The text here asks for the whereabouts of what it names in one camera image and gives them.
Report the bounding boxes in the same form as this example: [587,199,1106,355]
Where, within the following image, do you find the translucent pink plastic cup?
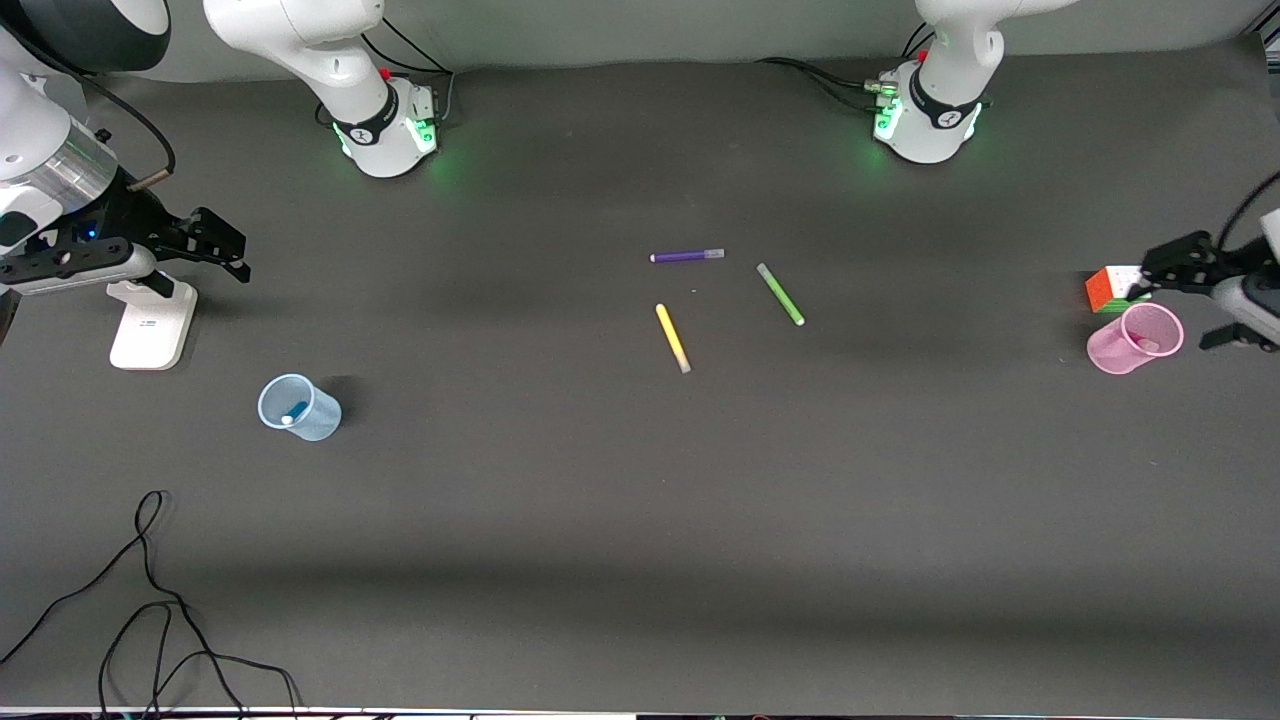
[1087,303,1184,376]

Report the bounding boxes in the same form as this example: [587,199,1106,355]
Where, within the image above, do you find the black right arm base cables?
[360,14,457,127]

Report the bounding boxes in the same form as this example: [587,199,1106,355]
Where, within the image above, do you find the colourful puzzle cube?
[1086,265,1152,315]

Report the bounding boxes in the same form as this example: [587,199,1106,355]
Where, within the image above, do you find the loose black table cable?
[0,490,303,720]

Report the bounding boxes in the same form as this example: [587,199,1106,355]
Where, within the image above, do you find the black arm base cables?
[755,22,936,117]
[360,14,457,127]

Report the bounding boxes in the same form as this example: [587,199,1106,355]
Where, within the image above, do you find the green marker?
[756,263,806,327]

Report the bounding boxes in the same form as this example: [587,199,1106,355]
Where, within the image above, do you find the black left arm base cables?
[755,22,936,117]

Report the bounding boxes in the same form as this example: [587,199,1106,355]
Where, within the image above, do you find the translucent blue plastic cup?
[258,374,343,442]

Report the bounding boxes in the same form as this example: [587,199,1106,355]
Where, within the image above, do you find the yellow marker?
[655,303,693,374]

